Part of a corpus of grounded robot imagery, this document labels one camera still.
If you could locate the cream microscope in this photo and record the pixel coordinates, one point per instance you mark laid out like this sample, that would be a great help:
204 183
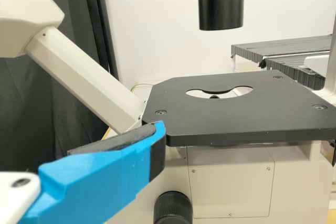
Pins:
78 77

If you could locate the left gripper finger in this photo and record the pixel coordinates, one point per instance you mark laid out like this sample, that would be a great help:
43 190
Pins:
105 176

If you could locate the black platform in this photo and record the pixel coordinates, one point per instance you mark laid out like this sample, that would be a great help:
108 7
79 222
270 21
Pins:
275 47
294 73

